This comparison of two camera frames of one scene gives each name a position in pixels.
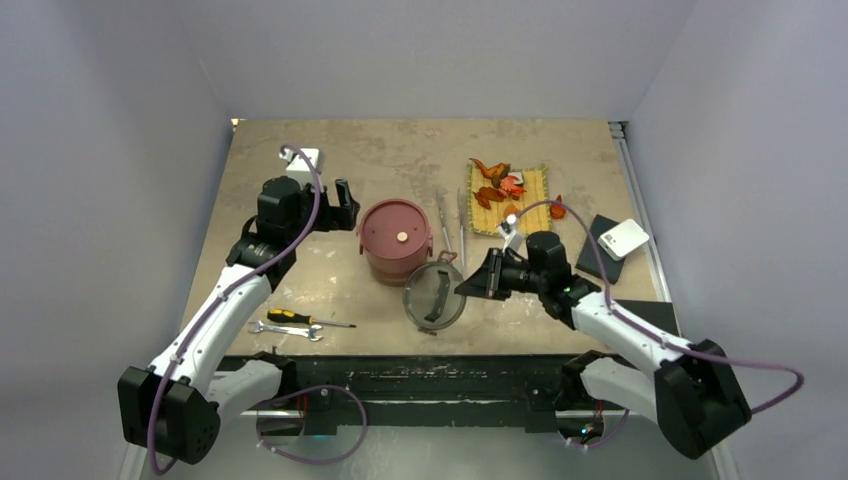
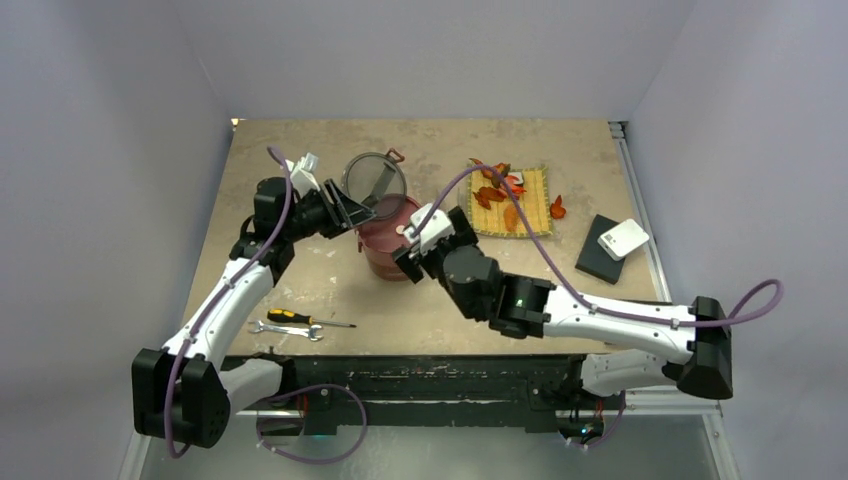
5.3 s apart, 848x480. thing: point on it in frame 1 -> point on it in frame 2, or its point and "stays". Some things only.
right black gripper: (487, 280) -> (465, 236)
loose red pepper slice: (557, 211) stays
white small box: (623, 238) stays
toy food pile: (505, 183) stays
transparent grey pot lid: (429, 295) -> (360, 175)
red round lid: (394, 229) stays
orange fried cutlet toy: (511, 209) stays
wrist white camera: (514, 236) -> (434, 232)
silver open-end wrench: (306, 332) stays
